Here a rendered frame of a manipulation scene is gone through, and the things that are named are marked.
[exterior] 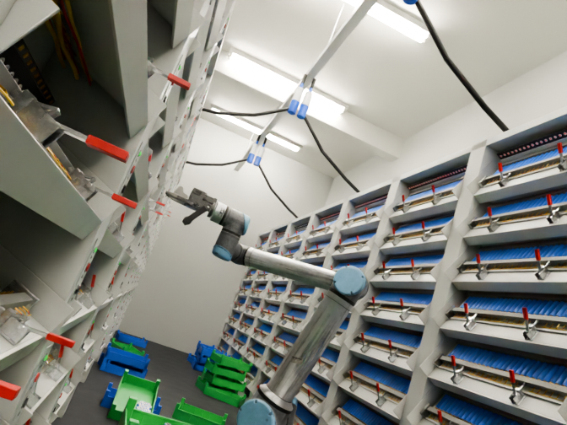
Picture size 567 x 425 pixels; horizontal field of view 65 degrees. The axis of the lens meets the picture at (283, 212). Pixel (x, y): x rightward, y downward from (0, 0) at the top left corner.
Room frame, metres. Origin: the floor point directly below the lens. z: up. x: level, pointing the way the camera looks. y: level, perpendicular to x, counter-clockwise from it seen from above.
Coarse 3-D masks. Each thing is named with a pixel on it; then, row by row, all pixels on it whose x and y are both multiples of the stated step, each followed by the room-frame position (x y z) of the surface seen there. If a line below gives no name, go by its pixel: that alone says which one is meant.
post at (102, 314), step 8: (208, 80) 2.16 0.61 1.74; (184, 136) 2.16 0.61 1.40; (176, 152) 2.16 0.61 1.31; (168, 168) 2.16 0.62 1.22; (160, 192) 2.18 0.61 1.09; (144, 224) 2.16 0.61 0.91; (136, 232) 2.16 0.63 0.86; (136, 240) 2.16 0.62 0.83; (120, 264) 2.15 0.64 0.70; (128, 264) 2.16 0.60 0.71; (120, 272) 2.16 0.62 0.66; (120, 280) 2.16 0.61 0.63; (104, 312) 2.16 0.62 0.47; (96, 320) 2.16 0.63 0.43; (104, 320) 2.16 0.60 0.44; (88, 352) 2.16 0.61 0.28; (80, 360) 2.16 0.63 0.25; (80, 368) 2.16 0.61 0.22; (72, 392) 2.16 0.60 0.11; (64, 408) 2.16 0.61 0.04
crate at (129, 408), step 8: (128, 400) 1.18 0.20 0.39; (136, 400) 1.18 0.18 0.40; (128, 408) 1.18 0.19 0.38; (128, 416) 1.18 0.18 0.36; (136, 416) 1.20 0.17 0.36; (144, 416) 1.21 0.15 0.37; (152, 416) 1.21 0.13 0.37; (160, 416) 1.22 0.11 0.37; (120, 424) 1.15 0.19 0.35; (128, 424) 1.01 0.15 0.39; (136, 424) 1.01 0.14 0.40; (144, 424) 1.21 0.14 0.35; (152, 424) 1.22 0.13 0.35; (160, 424) 1.22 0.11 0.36; (176, 424) 1.23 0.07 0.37; (184, 424) 1.23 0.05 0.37
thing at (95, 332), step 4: (92, 324) 1.99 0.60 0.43; (92, 328) 2.00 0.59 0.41; (96, 328) 2.16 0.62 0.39; (92, 332) 2.15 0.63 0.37; (96, 332) 2.16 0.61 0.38; (100, 332) 2.16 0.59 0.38; (88, 336) 1.99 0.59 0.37; (92, 336) 2.16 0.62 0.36; (96, 336) 2.16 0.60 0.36; (88, 340) 1.99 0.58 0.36; (92, 340) 2.00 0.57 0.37; (84, 344) 1.95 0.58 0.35; (88, 344) 1.99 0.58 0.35; (92, 344) 2.06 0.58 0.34; (84, 348) 1.89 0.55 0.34; (88, 348) 1.93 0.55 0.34; (80, 352) 1.57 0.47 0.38; (84, 352) 1.57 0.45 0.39; (80, 356) 1.57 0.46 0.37
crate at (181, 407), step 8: (184, 400) 2.97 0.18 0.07; (176, 408) 2.79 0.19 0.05; (184, 408) 2.98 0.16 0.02; (192, 408) 2.98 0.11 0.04; (200, 408) 2.98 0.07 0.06; (176, 416) 2.79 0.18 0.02; (184, 416) 2.79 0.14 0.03; (192, 416) 2.79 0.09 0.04; (200, 416) 2.98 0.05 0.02; (208, 416) 2.98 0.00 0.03; (216, 416) 2.98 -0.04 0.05; (224, 416) 2.96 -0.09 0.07; (192, 424) 2.79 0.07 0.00; (200, 424) 2.78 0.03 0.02; (208, 424) 2.78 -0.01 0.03; (216, 424) 2.78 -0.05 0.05
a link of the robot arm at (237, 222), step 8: (232, 208) 1.91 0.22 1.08; (224, 216) 1.88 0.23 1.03; (232, 216) 1.89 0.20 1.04; (240, 216) 1.90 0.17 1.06; (248, 216) 1.93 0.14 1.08; (224, 224) 1.91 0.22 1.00; (232, 224) 1.90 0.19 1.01; (240, 224) 1.90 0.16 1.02; (248, 224) 1.91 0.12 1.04; (240, 232) 1.92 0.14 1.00
